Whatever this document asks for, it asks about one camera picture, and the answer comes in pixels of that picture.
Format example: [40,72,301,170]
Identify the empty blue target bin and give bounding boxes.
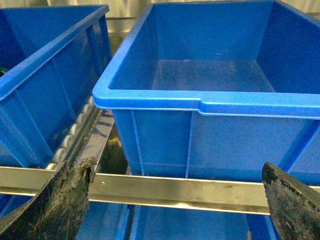
[92,0,320,186]

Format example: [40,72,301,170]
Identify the blue bin with buttons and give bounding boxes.
[0,5,112,168]

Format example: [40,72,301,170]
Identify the steel centre divider rail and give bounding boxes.
[76,110,115,173]

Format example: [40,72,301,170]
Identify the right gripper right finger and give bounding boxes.
[262,162,320,240]

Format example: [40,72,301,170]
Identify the lower right blue bin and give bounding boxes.
[129,206,280,240]

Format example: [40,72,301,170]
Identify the steel front shelf rail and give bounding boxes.
[0,166,320,216]

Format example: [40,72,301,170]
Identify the white roller track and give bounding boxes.
[45,96,94,170]

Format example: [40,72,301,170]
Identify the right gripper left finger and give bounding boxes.
[0,156,97,240]

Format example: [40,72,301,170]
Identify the lower left blue bin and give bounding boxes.
[0,194,127,240]

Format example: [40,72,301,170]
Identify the green push button middle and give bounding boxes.
[0,67,8,76]

